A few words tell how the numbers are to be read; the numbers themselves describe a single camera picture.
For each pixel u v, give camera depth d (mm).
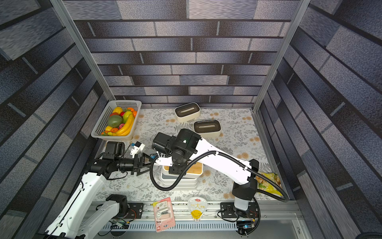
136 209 742
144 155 632
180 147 390
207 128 1025
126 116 1044
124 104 1136
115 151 599
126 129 957
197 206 670
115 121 1004
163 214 710
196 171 652
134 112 1075
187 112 1110
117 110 1101
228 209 730
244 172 410
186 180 665
